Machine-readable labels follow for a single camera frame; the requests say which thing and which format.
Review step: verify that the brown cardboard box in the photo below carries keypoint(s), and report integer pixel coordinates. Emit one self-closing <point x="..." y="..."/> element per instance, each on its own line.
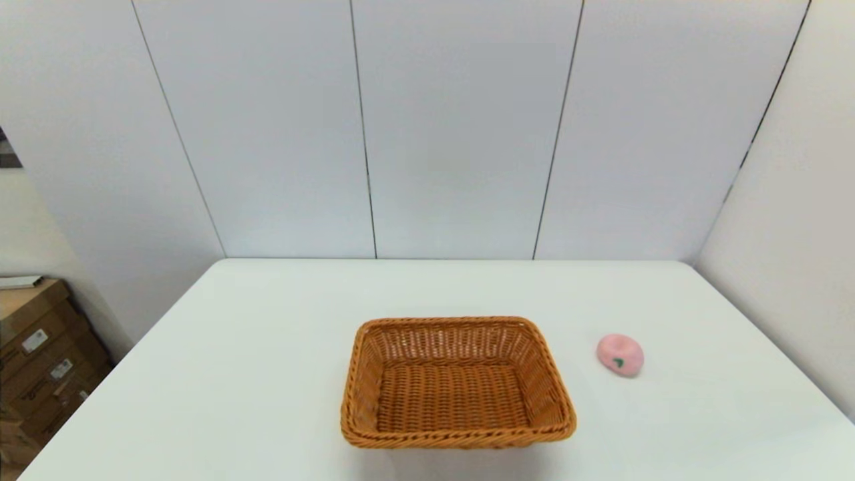
<point x="27" y="307"/>
<point x="40" y="347"/>
<point x="63" y="374"/>
<point x="40" y="427"/>

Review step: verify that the dark grey wall fixture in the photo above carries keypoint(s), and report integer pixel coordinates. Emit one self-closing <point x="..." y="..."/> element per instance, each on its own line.
<point x="8" y="150"/>

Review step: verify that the orange woven wicker basket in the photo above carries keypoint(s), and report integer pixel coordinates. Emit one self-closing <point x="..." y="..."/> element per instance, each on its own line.
<point x="454" y="401"/>

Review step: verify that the white flat sheet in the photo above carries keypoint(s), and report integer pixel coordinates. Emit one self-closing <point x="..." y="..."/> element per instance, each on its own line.
<point x="20" y="281"/>

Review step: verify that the pink toy peach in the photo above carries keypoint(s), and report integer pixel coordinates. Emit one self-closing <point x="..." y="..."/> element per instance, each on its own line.
<point x="618" y="351"/>

